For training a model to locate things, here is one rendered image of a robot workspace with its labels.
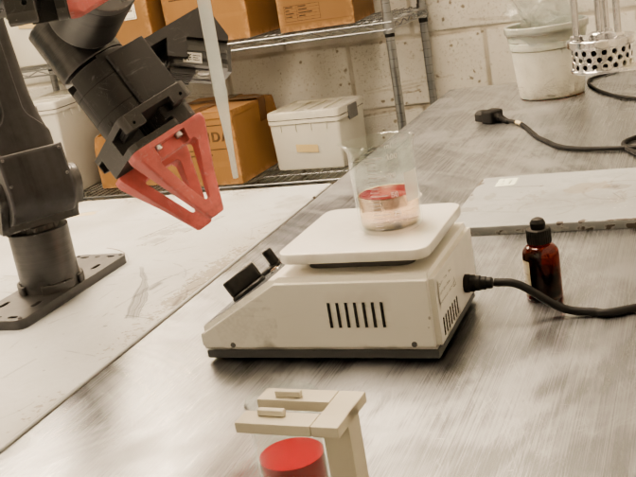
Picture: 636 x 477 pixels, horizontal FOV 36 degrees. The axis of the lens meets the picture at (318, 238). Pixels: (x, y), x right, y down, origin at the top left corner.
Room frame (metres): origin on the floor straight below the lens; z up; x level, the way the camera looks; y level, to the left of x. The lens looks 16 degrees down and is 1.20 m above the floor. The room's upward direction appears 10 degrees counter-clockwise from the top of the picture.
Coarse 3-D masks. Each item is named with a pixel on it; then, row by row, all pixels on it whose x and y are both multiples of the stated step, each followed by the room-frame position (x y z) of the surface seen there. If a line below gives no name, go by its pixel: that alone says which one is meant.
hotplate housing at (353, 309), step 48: (288, 288) 0.70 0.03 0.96; (336, 288) 0.69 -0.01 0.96; (384, 288) 0.67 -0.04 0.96; (432, 288) 0.66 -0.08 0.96; (480, 288) 0.73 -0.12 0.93; (240, 336) 0.72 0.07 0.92; (288, 336) 0.71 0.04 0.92; (336, 336) 0.69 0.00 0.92; (384, 336) 0.68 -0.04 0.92; (432, 336) 0.66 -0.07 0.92
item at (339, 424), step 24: (264, 408) 0.36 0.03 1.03; (288, 408) 0.37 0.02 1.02; (312, 408) 0.37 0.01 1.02; (336, 408) 0.36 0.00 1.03; (360, 408) 0.36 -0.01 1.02; (240, 432) 0.36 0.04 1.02; (264, 432) 0.36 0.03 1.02; (288, 432) 0.35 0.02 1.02; (312, 432) 0.35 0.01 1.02; (336, 432) 0.34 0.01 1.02; (360, 432) 0.36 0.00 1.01; (336, 456) 0.35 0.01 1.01; (360, 456) 0.36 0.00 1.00
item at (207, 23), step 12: (204, 0) 0.52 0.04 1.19; (204, 12) 0.52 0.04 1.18; (204, 24) 0.52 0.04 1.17; (204, 36) 0.52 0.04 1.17; (216, 36) 0.52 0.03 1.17; (216, 48) 0.52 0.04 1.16; (216, 60) 0.52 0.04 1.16; (216, 72) 0.52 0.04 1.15; (216, 84) 0.52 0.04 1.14; (216, 96) 0.52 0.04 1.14; (228, 108) 0.52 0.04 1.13; (228, 120) 0.52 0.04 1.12; (228, 132) 0.52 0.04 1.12; (228, 144) 0.52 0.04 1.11
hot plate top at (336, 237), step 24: (336, 216) 0.80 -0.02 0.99; (432, 216) 0.75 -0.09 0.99; (456, 216) 0.75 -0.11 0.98; (312, 240) 0.73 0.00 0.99; (336, 240) 0.72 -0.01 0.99; (360, 240) 0.71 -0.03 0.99; (384, 240) 0.70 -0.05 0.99; (408, 240) 0.69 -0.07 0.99; (432, 240) 0.68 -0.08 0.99; (288, 264) 0.71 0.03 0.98
